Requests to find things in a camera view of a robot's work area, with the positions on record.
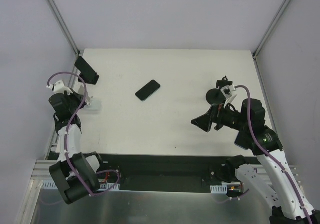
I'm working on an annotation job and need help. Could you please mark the white slotted cable duct left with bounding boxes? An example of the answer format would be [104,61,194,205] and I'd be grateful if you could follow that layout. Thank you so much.
[41,180,120,192]

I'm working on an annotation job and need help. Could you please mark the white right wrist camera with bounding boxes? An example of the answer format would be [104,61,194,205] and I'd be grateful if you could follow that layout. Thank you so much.
[220,85,238,108]

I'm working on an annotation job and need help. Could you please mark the black folding phone stand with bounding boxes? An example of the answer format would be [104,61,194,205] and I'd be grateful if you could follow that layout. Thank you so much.
[77,72,100,85]

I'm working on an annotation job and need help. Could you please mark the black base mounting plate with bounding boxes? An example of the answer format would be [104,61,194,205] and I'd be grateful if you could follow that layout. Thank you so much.
[89,154,230,196]

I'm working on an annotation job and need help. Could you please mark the aluminium frame rail left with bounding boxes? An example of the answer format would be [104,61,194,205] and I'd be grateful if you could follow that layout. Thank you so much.
[46,0,81,56]

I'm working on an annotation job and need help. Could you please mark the black smartphone with teal edge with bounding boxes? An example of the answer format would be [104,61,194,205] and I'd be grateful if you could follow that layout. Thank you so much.
[135,79,161,102]

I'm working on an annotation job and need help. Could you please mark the aluminium frame rail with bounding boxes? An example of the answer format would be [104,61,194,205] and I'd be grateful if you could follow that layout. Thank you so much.
[46,0,81,56]
[252,0,293,60]

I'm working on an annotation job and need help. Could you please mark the white folding phone stand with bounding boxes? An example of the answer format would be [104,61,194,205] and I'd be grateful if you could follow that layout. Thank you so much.
[78,85,102,112]

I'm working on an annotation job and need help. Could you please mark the white slotted cable duct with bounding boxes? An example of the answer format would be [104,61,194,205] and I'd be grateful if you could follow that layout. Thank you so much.
[41,180,120,192]
[210,184,228,195]

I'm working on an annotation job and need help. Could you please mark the white slotted cable duct right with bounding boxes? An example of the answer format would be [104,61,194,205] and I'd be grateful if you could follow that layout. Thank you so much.
[210,184,228,195]

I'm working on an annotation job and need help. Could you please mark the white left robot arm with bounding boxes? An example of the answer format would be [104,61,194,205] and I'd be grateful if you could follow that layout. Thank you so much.
[48,80,106,205]

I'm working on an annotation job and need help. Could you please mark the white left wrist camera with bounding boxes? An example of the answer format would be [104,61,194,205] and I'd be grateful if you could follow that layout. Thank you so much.
[47,80,74,95]

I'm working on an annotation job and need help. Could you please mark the black round-base clamp stand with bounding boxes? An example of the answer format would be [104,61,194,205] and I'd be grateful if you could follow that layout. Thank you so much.
[205,76,233,106]

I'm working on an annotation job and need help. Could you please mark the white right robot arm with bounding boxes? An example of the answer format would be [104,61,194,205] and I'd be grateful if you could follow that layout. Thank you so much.
[191,98,320,224]

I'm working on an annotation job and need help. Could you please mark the smartphone with blue edge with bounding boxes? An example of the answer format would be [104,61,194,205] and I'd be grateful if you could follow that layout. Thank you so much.
[234,131,252,150]

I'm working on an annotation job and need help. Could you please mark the aluminium frame rail right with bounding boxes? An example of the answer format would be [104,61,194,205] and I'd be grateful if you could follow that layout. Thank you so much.
[252,0,293,60]

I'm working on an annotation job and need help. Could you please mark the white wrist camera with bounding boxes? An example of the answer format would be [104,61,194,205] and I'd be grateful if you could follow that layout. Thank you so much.
[47,80,74,95]
[220,85,238,108]

